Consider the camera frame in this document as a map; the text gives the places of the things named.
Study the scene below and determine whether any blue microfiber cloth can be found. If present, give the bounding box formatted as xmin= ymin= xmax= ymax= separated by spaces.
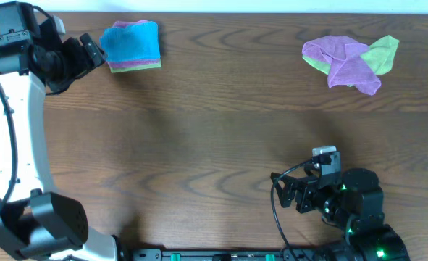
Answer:
xmin=99 ymin=21 xmax=161 ymax=62

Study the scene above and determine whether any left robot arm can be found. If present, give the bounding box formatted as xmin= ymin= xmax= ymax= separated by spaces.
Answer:
xmin=0 ymin=1 xmax=126 ymax=260

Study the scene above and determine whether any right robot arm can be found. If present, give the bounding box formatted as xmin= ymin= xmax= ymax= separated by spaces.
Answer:
xmin=270 ymin=166 xmax=410 ymax=261

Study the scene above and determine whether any folded purple cloth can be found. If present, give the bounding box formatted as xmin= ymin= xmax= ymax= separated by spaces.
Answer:
xmin=108 ymin=20 xmax=161 ymax=68

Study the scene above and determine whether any folded green cloth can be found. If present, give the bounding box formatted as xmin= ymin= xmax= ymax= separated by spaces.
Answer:
xmin=110 ymin=62 xmax=161 ymax=73

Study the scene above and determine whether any crumpled purple cloth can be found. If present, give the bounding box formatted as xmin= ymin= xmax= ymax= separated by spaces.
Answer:
xmin=302 ymin=36 xmax=381 ymax=96

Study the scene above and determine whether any crumpled green cloth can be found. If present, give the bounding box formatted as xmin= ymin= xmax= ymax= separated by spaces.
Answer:
xmin=302 ymin=36 xmax=399 ymax=77

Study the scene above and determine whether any black mounting rail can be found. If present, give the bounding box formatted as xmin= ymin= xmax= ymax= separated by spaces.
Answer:
xmin=130 ymin=248 xmax=316 ymax=261

